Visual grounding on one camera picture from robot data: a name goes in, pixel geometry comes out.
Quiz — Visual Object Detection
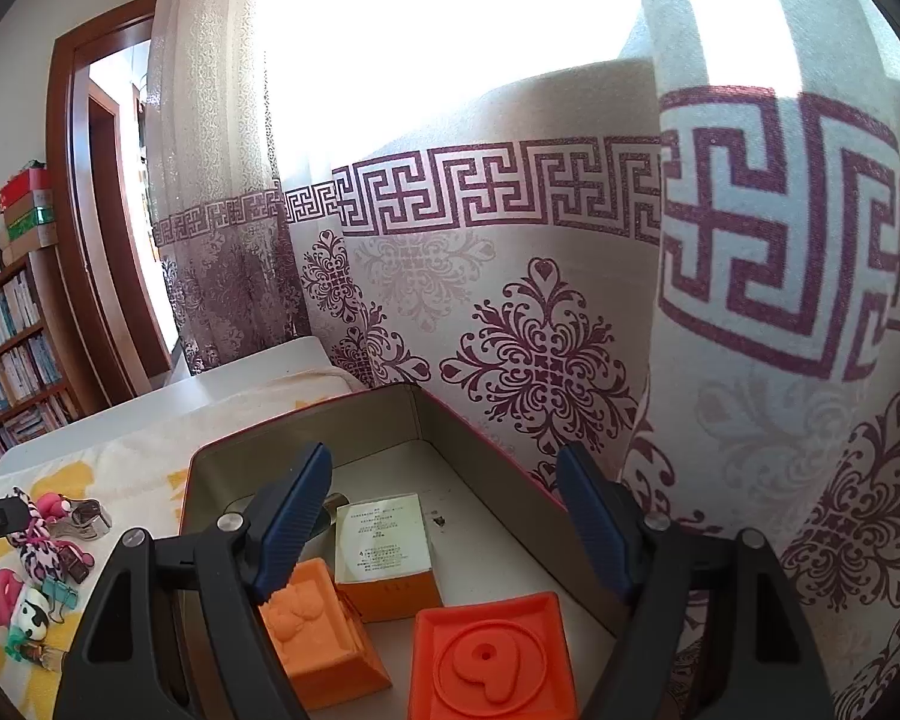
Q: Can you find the red number toy block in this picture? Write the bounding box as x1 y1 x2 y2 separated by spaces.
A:
407 591 578 720

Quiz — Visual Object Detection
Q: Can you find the white cup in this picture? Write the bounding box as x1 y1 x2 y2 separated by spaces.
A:
300 493 350 548

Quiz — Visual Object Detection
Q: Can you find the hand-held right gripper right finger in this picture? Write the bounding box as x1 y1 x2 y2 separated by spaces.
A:
555 444 837 720

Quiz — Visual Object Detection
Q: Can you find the wooden bookshelf with books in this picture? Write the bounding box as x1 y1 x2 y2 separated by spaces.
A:
0 240 83 481

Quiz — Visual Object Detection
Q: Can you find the green box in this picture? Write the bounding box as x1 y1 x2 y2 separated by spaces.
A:
4 206 55 237

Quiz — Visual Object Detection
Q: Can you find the sheer lace curtain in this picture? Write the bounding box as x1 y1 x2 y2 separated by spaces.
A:
146 0 305 376

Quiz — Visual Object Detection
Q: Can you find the panda figurine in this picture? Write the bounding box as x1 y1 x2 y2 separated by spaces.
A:
11 585 53 642

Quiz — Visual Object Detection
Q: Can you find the orange ribbed toy block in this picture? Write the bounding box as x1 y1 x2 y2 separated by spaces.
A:
259 556 392 713

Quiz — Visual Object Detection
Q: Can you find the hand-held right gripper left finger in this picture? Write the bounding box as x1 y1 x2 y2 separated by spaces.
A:
52 441 335 720

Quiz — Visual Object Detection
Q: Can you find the red tin container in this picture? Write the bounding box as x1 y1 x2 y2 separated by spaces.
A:
176 382 646 720

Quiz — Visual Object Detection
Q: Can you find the green binder clip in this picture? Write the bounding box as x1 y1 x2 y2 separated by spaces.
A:
41 574 80 608

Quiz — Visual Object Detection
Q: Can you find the pink flamingo toy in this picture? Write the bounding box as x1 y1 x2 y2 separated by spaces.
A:
0 568 27 627

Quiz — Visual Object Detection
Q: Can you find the red box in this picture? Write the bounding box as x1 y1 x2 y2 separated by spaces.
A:
0 167 52 212

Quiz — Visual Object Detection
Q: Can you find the thick patterned curtain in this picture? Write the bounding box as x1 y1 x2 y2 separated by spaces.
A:
270 0 900 720

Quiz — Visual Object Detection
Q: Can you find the wooden door frame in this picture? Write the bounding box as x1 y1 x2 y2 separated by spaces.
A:
45 0 188 421

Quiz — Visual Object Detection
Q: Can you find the brown cardboard box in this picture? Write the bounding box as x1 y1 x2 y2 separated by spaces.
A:
0 225 61 263

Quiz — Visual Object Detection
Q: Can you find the silver metal clip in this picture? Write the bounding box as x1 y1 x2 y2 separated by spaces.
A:
60 499 113 541

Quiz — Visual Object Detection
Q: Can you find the leopard print plush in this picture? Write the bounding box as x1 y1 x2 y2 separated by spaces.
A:
7 487 65 578

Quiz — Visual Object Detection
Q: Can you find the small white orange carton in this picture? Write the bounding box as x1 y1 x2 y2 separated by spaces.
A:
334 493 445 623

